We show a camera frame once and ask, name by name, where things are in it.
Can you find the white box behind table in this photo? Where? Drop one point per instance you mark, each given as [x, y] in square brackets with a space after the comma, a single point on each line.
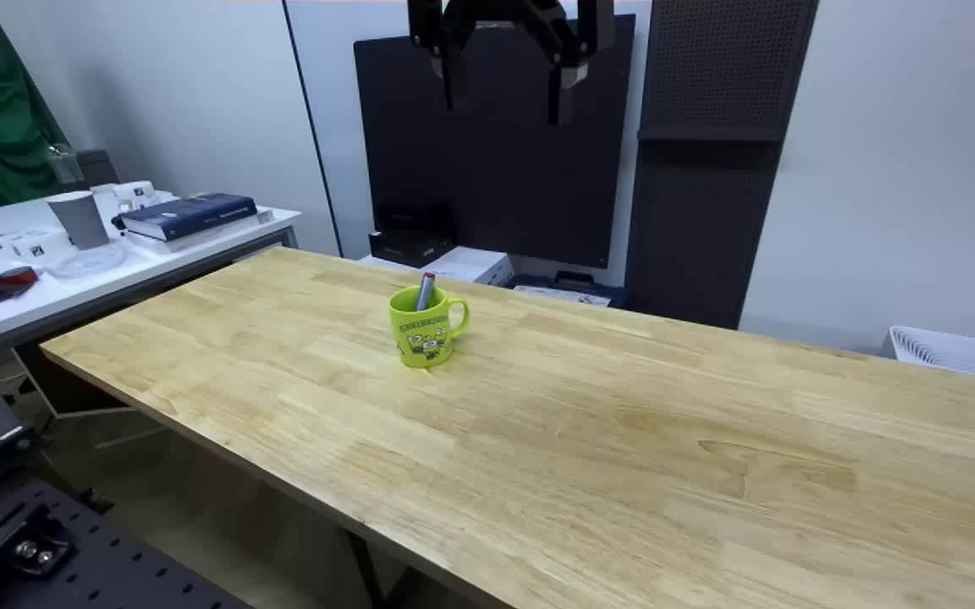
[473, 266]

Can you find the green cartoon mug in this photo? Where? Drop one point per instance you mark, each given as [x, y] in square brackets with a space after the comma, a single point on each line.
[429, 329]

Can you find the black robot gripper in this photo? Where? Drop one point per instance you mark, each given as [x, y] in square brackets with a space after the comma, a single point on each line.
[570, 38]

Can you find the clear plastic bag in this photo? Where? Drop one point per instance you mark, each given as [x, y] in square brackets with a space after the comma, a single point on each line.
[90, 261]

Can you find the dark blue book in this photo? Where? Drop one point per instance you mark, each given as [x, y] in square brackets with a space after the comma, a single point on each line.
[183, 219]

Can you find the black perforated metal base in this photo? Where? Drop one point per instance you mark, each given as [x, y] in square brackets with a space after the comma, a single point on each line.
[56, 554]

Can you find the white bin at right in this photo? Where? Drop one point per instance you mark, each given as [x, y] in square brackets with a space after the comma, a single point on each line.
[933, 351]

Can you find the grey small box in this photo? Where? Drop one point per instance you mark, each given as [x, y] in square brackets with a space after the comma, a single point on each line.
[78, 219]

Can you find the grey marker with red cap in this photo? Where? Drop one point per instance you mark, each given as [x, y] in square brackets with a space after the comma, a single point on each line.
[424, 294]

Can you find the black monitor screen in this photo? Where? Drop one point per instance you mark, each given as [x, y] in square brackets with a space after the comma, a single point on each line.
[495, 172]

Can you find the dark tall panel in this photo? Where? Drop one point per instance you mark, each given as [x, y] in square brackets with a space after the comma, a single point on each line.
[720, 97]

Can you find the white side table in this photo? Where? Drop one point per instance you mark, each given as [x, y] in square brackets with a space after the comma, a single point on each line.
[75, 285]

